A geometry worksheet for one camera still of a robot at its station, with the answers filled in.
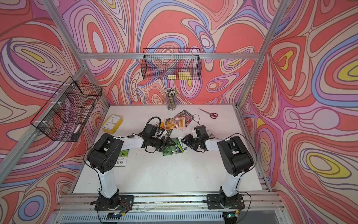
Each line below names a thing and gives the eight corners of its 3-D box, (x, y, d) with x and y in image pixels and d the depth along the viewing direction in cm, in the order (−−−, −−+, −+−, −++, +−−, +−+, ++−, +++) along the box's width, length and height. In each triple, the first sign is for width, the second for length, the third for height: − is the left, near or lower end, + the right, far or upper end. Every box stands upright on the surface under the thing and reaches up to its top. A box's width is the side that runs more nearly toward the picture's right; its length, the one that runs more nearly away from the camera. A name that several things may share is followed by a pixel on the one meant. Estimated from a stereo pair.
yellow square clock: (101, 131, 106) (99, 128, 103) (112, 117, 115) (110, 113, 112) (114, 134, 104) (112, 131, 101) (124, 119, 114) (122, 116, 111)
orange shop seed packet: (163, 130, 106) (163, 128, 105) (164, 118, 114) (164, 117, 112) (185, 130, 106) (185, 128, 105) (185, 118, 114) (185, 117, 112)
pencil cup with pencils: (166, 111, 119) (164, 93, 104) (167, 105, 124) (165, 87, 109) (176, 111, 119) (175, 93, 104) (176, 105, 124) (175, 87, 109)
